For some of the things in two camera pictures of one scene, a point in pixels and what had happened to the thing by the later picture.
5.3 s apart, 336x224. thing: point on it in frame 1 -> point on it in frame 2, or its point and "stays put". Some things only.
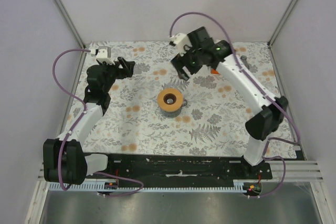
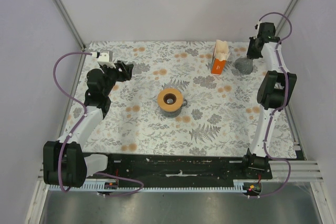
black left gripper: x=126 y=72 stays put
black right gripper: x=179 y=62 -> x=250 y=54
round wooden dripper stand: x=169 y=99 stays put
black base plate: x=180 y=168 stays put
